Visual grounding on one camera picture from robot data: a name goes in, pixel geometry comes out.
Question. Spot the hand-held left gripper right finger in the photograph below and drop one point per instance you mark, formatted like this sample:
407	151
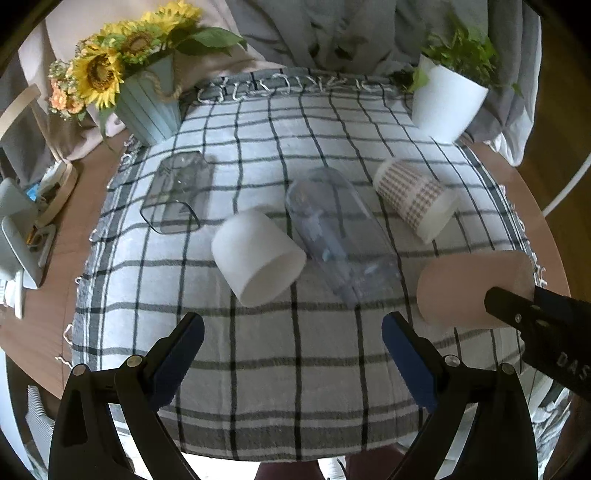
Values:
402	344

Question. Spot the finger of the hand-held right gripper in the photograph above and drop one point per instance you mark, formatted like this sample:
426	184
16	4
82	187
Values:
508	308

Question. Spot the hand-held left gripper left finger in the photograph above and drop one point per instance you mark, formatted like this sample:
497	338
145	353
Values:
184	344

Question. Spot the pink cup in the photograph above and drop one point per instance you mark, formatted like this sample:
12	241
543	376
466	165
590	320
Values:
457	286

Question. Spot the white cup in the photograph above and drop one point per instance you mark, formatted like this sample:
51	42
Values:
254	254

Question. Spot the clear tall plastic cup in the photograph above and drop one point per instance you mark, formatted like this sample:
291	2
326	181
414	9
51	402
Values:
337	230

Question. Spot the checkered paper cup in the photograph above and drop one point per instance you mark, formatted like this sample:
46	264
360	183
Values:
411	196

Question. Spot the grey transparent cup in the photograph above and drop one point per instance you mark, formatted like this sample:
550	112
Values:
178	189

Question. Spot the plaid tablecloth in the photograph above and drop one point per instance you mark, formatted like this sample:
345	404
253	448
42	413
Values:
286	369

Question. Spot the white curved tube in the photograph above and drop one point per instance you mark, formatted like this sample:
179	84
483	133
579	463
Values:
565	187

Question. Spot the person's dark red trousers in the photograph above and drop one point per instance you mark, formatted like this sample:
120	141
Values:
288	470

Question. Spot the white radiator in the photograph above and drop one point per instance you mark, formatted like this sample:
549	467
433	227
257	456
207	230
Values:
39	424

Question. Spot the wooden hoop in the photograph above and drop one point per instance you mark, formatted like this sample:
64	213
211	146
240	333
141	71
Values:
62	196

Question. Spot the white desk device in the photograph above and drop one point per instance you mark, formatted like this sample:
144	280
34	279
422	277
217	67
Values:
18	240

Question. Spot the white plant pot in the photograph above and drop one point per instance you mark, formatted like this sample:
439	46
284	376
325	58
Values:
445	104

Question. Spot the light blue flower pot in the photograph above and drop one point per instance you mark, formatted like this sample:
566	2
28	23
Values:
147	108

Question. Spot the green potted plant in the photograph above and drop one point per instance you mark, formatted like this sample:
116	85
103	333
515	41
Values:
466	50

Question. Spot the sunflower bouquet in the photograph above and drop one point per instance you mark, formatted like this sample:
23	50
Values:
99	69

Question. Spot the grey striped backdrop cloth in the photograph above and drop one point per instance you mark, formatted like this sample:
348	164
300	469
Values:
346	32

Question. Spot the beige cloth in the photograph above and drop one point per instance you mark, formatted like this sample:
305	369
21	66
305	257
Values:
60	27

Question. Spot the bent wooden chair frame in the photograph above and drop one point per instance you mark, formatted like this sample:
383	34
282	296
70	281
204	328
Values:
18	110

